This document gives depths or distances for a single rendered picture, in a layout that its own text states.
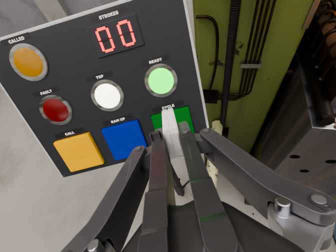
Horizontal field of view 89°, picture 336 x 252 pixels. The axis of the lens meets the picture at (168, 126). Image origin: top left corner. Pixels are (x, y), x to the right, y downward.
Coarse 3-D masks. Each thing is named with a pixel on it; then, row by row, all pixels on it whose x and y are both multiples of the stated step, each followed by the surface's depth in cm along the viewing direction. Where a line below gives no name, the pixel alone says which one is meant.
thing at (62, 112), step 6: (48, 102) 30; (54, 102) 30; (60, 102) 31; (42, 108) 31; (48, 108) 31; (54, 108) 31; (60, 108) 31; (66, 108) 31; (48, 114) 31; (54, 114) 31; (60, 114) 31; (66, 114) 32; (54, 120) 32; (60, 120) 32
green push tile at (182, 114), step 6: (180, 108) 32; (186, 108) 32; (156, 114) 32; (174, 114) 32; (180, 114) 32; (186, 114) 32; (156, 120) 32; (180, 120) 33; (186, 120) 33; (156, 126) 33; (192, 126) 33; (192, 132) 34
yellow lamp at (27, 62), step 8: (24, 48) 27; (16, 56) 27; (24, 56) 27; (32, 56) 27; (16, 64) 28; (24, 64) 28; (32, 64) 28; (40, 64) 28; (24, 72) 28; (32, 72) 28; (40, 72) 28
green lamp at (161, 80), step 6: (156, 72) 29; (162, 72) 29; (168, 72) 29; (150, 78) 30; (156, 78) 30; (162, 78) 30; (168, 78) 30; (150, 84) 30; (156, 84) 30; (162, 84) 30; (168, 84) 30; (156, 90) 31; (162, 90) 31; (168, 90) 31
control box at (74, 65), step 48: (144, 0) 25; (0, 48) 27; (48, 48) 27; (96, 48) 27; (144, 48) 28; (192, 48) 28; (48, 96) 30; (144, 96) 31; (192, 96) 32; (48, 144) 34; (96, 144) 35
